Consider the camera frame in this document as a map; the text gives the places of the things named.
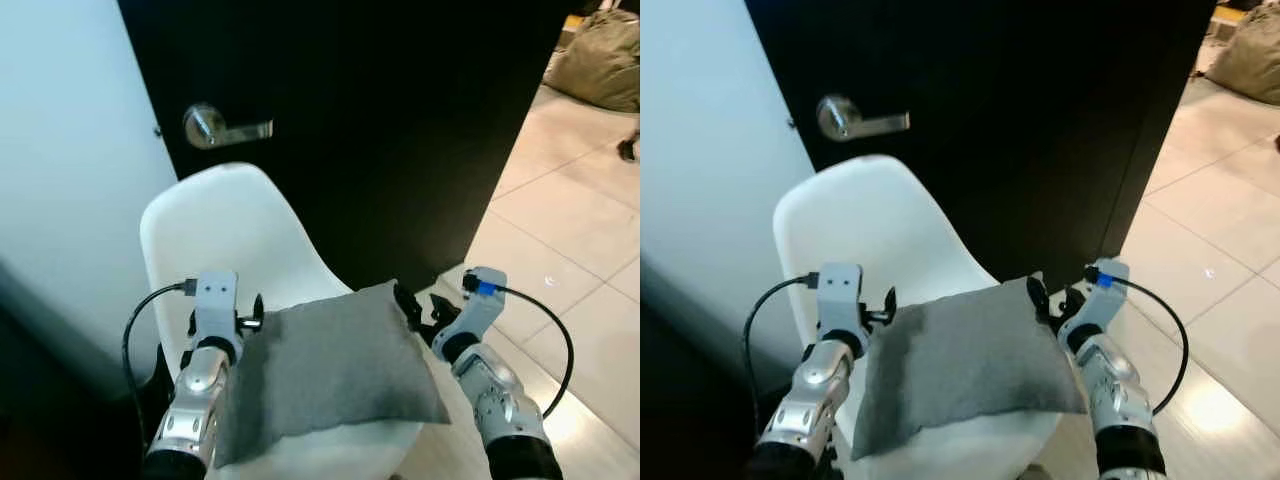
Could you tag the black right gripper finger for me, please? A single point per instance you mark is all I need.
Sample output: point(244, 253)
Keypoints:
point(1038, 298)
point(438, 308)
point(406, 302)
point(1072, 300)

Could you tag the grey pillow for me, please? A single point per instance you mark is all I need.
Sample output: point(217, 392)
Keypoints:
point(330, 370)
point(960, 370)

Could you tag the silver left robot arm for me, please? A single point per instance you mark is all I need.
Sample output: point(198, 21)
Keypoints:
point(195, 400)
point(815, 400)

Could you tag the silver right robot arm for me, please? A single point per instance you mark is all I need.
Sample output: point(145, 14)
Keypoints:
point(1120, 400)
point(500, 400)

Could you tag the white plastic chair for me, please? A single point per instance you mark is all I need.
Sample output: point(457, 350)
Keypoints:
point(860, 230)
point(230, 230)

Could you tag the black door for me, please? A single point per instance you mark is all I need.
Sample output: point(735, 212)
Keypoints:
point(1000, 120)
point(380, 120)

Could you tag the olive beanbag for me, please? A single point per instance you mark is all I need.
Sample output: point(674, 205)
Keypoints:
point(600, 60)
point(1250, 60)

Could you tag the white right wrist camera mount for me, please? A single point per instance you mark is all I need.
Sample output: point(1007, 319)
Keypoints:
point(1105, 295)
point(480, 305)

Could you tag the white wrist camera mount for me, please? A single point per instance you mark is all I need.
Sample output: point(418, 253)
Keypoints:
point(1105, 295)
point(840, 290)
point(480, 305)
point(215, 300)

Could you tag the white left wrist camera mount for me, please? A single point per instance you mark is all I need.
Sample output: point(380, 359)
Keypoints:
point(215, 300)
point(840, 290)

